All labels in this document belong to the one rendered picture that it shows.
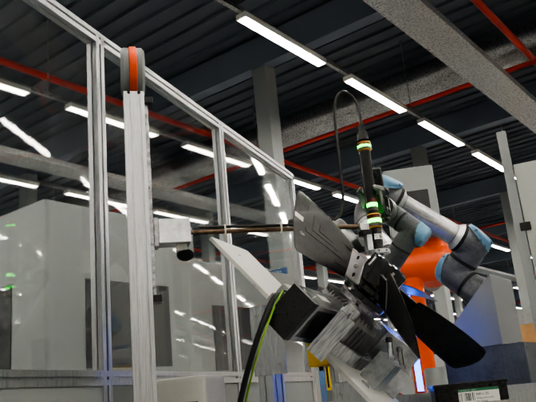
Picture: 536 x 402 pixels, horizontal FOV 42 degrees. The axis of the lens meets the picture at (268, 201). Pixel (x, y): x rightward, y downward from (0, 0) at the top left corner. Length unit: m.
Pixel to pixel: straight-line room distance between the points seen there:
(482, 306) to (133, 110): 1.43
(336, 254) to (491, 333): 0.91
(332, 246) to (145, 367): 0.60
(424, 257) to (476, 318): 3.54
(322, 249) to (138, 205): 0.54
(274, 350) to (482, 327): 0.93
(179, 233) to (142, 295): 0.21
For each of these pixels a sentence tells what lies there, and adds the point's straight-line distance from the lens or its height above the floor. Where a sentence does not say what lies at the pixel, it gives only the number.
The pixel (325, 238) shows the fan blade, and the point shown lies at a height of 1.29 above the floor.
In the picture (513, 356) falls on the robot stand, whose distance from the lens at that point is 2.64.
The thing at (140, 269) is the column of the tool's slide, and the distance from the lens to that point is 1.95.
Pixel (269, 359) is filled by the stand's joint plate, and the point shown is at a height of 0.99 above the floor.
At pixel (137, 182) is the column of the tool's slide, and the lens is 2.02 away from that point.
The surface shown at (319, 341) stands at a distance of 1.76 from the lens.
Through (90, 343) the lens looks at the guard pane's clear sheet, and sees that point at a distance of 1.98.
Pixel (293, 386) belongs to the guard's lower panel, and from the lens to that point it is 3.27.
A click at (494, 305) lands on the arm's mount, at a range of 2.65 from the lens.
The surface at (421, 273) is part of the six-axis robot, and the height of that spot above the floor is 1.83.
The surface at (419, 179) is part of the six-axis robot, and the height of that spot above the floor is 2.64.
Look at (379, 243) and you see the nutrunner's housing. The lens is 2.14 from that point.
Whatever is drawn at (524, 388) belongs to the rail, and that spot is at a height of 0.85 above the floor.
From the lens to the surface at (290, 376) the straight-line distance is 3.27.
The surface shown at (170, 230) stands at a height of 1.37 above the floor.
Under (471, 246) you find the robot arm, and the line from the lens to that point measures 2.80.
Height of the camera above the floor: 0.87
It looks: 16 degrees up
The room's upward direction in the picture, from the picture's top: 5 degrees counter-clockwise
